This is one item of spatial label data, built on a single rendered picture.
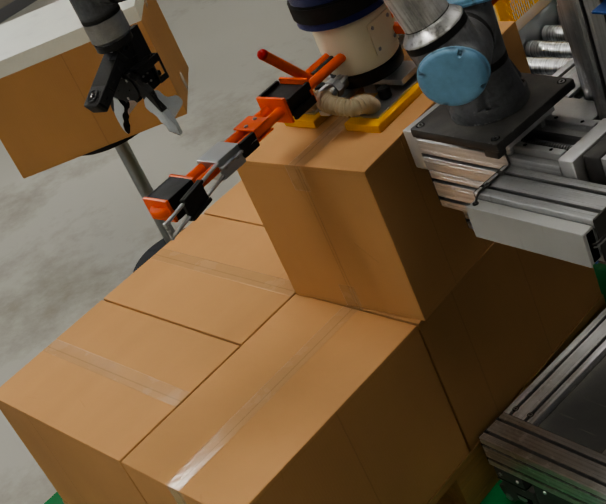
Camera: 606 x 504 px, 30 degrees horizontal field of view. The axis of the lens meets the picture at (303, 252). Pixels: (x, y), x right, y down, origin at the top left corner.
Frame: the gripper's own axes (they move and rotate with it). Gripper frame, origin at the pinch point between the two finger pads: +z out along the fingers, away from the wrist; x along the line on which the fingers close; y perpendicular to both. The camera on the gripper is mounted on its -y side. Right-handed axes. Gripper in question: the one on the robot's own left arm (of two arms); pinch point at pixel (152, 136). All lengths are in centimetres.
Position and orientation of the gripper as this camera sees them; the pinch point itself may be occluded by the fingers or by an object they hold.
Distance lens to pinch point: 217.5
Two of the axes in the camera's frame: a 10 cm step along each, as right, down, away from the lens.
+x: -7.5, -0.8, 6.6
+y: 5.6, -6.2, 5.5
